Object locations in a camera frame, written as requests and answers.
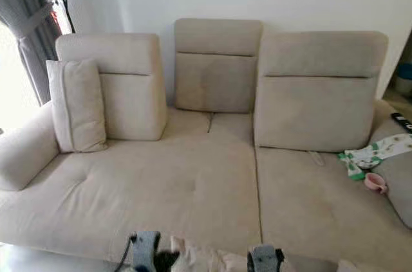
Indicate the beige fabric sofa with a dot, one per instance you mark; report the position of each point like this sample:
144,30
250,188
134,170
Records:
148,185

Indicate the upright beige piped pillow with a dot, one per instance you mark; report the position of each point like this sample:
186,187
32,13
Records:
78,108

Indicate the small pink cup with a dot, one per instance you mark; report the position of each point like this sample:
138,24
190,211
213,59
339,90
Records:
375,182

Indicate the wedge-shaped beige backrest cushion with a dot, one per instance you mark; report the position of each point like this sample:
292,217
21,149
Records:
132,105

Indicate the green and white patterned cloth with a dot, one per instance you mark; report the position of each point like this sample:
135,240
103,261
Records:
370,154

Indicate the wide beige backrest cushion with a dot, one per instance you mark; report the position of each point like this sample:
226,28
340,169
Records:
318,111

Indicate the narrow beige backrest cushion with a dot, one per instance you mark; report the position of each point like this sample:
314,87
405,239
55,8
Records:
215,82

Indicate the black remote control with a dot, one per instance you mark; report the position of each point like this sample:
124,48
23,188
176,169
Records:
402,121

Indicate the grey curtain tie-back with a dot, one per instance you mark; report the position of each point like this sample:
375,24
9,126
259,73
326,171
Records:
33,20

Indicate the grey curtain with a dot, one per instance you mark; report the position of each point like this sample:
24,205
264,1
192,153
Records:
29,21

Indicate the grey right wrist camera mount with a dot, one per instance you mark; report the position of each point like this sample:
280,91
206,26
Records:
267,259

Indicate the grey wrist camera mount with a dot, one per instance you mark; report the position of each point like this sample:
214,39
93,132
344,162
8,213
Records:
267,259
145,247

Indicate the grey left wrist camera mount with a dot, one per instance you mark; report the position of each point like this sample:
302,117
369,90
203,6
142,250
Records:
145,247

